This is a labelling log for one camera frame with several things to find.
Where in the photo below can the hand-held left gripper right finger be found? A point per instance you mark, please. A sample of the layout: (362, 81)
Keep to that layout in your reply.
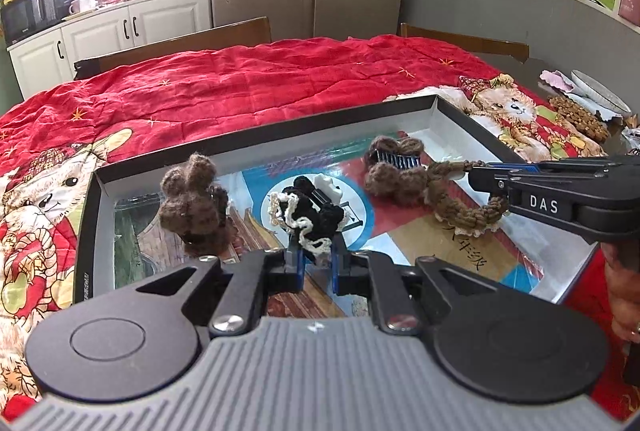
(339, 279)

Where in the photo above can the black-rimmed cardboard box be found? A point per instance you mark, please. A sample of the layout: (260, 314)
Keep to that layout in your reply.
(450, 256)

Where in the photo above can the pink scalloped dish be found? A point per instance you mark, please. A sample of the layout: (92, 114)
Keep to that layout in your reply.
(555, 78)

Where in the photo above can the dark wooden chair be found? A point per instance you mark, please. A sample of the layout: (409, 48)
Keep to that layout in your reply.
(465, 38)
(175, 46)

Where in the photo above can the pink container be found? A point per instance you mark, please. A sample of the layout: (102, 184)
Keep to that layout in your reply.
(630, 1)

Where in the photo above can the white bowl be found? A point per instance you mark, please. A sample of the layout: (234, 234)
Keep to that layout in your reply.
(600, 93)

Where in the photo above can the black microwave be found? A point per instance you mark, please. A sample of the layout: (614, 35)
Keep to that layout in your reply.
(27, 13)

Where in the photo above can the person's right hand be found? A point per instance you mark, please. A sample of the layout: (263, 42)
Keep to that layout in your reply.
(622, 291)

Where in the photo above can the brown beaded mat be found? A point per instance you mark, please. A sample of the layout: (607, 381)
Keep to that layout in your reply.
(577, 116)

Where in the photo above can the white hair clip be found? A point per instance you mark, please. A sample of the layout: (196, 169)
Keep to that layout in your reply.
(331, 183)

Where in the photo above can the red printed bear blanket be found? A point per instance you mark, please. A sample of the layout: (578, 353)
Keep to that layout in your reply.
(250, 76)

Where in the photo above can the white kitchen cabinet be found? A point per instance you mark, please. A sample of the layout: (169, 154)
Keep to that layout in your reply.
(110, 31)

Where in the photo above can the white mug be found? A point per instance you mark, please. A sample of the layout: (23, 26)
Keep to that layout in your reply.
(75, 6)

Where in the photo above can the brown crochet claw clip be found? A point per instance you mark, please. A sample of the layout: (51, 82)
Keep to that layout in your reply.
(395, 183)

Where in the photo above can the brown crochet bear hair clip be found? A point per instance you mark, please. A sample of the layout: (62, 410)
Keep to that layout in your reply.
(190, 206)

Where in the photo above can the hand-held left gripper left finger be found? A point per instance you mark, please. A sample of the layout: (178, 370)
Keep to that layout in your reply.
(296, 269)

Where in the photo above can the black and cream crochet clip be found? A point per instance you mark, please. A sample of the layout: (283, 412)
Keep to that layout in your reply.
(305, 213)

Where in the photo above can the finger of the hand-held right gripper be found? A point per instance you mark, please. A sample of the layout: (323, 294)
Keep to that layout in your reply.
(515, 168)
(487, 188)

